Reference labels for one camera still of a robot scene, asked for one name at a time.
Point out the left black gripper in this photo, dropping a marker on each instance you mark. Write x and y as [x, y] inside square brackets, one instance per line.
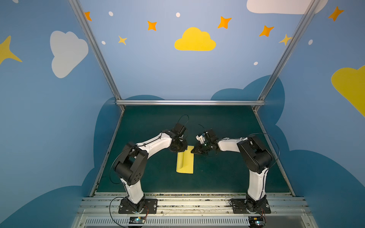
[179, 145]

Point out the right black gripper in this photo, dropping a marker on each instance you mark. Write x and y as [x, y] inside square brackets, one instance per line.
[201, 147]

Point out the yellow square paper sheet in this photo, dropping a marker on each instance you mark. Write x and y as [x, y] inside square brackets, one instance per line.
[185, 161]

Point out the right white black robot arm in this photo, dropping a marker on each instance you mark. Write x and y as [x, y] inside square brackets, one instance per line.
[257, 159]

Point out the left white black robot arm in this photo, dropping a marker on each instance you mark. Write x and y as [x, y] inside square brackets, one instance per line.
[131, 163]

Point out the left green circuit board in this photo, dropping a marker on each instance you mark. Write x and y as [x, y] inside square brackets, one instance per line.
[136, 220]

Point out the green circuit board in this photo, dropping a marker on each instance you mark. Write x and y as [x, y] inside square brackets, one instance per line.
[136, 220]
[256, 222]

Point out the right green circuit board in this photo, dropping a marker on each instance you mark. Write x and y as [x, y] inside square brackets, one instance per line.
[256, 222]

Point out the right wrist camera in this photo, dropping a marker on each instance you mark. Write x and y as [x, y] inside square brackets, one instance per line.
[207, 137]

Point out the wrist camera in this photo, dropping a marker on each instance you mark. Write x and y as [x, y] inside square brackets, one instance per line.
[207, 137]
[179, 129]

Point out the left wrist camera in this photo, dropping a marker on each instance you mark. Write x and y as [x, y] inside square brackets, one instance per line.
[179, 129]

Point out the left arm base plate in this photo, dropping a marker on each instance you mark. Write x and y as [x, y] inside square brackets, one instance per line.
[144, 206]

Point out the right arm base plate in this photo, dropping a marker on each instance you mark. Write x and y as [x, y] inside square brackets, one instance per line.
[249, 206]

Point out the rear aluminium frame crossbar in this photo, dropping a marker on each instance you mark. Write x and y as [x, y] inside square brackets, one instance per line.
[190, 102]

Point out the front aluminium rail bed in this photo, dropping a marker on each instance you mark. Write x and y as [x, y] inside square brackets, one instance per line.
[287, 211]

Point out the white slotted cable duct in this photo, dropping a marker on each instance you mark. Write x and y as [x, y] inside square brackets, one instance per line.
[169, 221]

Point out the left aluminium frame post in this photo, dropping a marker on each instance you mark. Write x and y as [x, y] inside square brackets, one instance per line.
[78, 10]

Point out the aluminium frame post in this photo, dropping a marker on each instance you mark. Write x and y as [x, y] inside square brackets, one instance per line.
[296, 36]
[78, 10]

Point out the right aluminium frame post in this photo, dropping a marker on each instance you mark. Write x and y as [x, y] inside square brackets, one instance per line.
[296, 36]

